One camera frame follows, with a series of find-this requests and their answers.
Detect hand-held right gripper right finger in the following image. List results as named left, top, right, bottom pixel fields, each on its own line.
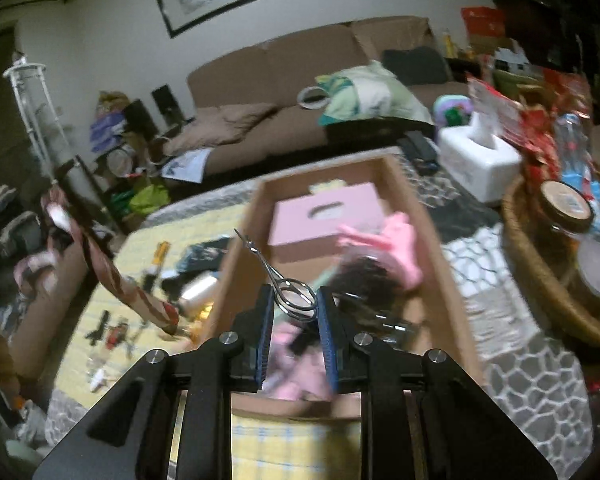
left=316, top=286, right=571, bottom=480

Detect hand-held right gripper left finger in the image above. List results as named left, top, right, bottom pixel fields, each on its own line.
left=32, top=284, right=277, bottom=480

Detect small metal scissors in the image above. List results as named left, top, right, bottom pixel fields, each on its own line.
left=234, top=228, right=317, bottom=322

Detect cardboard box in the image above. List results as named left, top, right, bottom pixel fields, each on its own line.
left=190, top=155, right=486, bottom=418

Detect pink cloth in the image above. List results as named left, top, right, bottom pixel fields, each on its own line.
left=337, top=212, right=423, bottom=286
left=267, top=320, right=333, bottom=402

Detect gold shiny trinket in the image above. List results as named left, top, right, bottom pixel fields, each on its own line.
left=190, top=305, right=216, bottom=336

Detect clear plastic cup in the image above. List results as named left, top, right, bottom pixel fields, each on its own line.
left=330, top=255, right=411, bottom=306

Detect silver cylindrical container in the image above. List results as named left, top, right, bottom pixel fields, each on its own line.
left=177, top=270, right=221, bottom=318

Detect black printed phone case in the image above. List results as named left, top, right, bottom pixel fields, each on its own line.
left=175, top=237, right=231, bottom=273

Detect pink box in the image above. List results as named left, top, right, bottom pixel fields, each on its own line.
left=267, top=182, right=388, bottom=263

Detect yellow utility knife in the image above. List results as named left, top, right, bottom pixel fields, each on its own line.
left=140, top=241, right=172, bottom=291

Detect yellow checked cloth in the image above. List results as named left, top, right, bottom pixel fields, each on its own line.
left=45, top=202, right=366, bottom=480

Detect brown patterned strip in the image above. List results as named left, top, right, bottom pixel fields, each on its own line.
left=42, top=187, right=181, bottom=336

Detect small black clip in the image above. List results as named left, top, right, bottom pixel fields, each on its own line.
left=85, top=310, right=112, bottom=346

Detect green plastic bag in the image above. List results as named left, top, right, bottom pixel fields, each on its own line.
left=130, top=185, right=171, bottom=216

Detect printed paper sheet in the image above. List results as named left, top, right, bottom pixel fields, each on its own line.
left=161, top=149, right=211, bottom=183

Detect black remote control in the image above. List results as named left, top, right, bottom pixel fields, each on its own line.
left=397, top=131, right=440, bottom=177

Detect brown blanket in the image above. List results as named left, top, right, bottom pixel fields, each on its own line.
left=162, top=102, right=281, bottom=156

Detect wicker basket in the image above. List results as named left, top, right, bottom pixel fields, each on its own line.
left=501, top=170, right=600, bottom=346

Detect white tissue box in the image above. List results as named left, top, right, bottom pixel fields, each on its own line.
left=437, top=112, right=523, bottom=206

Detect white tape roll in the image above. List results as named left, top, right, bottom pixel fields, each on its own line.
left=297, top=85, right=328, bottom=110

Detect black speaker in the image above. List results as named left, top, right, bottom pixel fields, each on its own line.
left=151, top=85, right=178, bottom=121

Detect green printed pillow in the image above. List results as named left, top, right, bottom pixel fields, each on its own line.
left=315, top=60, right=433, bottom=126

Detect purple round container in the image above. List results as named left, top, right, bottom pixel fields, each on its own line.
left=434, top=94, right=473, bottom=128

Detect brown sofa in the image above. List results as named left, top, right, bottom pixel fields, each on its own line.
left=162, top=16, right=476, bottom=181

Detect brown lidded glass jar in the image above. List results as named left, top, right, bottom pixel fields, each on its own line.
left=535, top=180, right=596, bottom=241

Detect clear glass jar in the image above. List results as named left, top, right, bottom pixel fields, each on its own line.
left=575, top=237, right=600, bottom=306

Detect red white printed packet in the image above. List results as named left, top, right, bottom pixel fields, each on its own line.
left=467, top=77, right=523, bottom=138

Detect black cushion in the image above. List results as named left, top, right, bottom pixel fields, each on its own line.
left=382, top=46, right=451, bottom=86

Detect red snack packet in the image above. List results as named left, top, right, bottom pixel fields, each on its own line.
left=520, top=105, right=561, bottom=181

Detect clear plastic bottle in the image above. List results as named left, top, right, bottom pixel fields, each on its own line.
left=555, top=115, right=600, bottom=231

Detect white standing rack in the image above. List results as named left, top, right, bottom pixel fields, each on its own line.
left=2, top=62, right=68, bottom=186

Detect red carton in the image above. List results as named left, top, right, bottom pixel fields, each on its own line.
left=461, top=6, right=506, bottom=41

